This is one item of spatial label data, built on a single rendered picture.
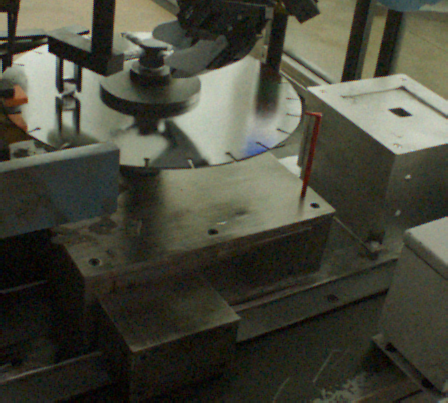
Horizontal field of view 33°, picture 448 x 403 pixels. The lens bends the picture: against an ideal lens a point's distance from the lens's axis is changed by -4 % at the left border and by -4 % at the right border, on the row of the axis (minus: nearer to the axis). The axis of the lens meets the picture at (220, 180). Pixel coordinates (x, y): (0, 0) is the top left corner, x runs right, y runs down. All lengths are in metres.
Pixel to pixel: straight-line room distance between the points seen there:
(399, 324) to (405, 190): 0.20
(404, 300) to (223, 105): 0.28
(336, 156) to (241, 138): 0.25
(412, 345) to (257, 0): 0.38
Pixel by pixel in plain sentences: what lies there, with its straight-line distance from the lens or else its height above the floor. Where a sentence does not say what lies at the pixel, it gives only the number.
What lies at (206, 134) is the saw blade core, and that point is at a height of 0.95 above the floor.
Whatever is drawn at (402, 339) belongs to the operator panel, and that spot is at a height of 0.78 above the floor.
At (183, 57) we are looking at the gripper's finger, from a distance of 0.76.
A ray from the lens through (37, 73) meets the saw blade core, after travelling 0.87.
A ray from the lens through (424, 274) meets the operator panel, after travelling 0.78.
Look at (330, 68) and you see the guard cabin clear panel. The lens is 1.32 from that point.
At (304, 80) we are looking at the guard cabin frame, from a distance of 1.35.
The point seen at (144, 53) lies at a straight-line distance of 0.82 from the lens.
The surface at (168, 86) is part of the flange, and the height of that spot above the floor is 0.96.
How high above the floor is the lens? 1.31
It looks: 32 degrees down
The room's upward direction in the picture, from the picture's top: 8 degrees clockwise
